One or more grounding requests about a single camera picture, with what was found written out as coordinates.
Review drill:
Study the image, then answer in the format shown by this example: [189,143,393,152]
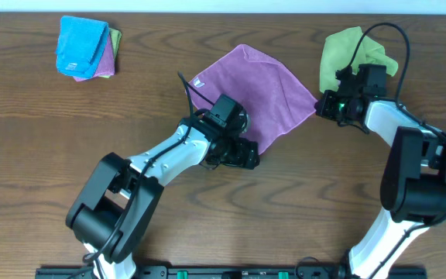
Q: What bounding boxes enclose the purple microfiber cloth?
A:
[190,44,317,154]

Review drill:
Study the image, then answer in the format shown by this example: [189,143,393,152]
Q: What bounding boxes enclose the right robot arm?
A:
[314,64,446,278]

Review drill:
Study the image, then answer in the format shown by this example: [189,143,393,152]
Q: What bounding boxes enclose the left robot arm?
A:
[66,95,259,278]

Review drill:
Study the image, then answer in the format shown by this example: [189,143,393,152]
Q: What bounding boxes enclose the crumpled green cloth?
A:
[319,26,398,93]

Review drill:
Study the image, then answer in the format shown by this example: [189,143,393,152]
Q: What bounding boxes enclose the folded pink cloth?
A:
[92,36,116,78]

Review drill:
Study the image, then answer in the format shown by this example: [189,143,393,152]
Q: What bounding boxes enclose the folded green cloth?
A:
[109,28,122,56]

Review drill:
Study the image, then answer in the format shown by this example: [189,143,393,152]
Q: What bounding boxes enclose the folded blue cloth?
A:
[55,15,109,78]

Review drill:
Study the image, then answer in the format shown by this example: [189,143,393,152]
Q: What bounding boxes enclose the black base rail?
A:
[35,264,427,279]

